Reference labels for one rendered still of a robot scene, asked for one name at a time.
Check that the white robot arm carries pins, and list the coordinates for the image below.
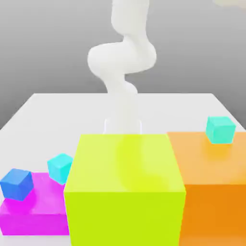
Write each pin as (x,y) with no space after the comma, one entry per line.
(123,57)

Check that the small cyan cube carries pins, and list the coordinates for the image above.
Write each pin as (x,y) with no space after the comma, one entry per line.
(58,169)

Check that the small turquoise cube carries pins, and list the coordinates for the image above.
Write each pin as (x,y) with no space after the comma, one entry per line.
(220,130)

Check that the small blue cube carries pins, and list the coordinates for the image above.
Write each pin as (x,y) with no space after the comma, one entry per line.
(16,185)

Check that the large yellow-green box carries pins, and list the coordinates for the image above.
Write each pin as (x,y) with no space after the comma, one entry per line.
(125,192)

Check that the large orange box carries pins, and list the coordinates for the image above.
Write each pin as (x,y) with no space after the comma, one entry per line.
(211,192)

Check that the large magenta box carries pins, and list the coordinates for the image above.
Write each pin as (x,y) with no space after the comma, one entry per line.
(38,215)

